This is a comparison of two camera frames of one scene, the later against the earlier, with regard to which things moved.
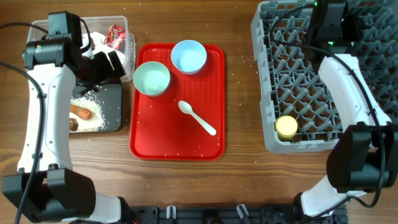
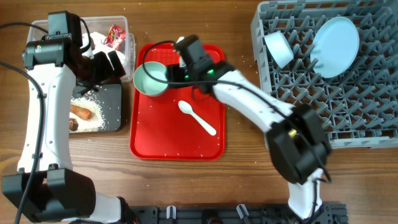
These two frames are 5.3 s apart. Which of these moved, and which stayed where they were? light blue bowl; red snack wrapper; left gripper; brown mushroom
Moved: light blue bowl
Stayed: left gripper; red snack wrapper; brown mushroom
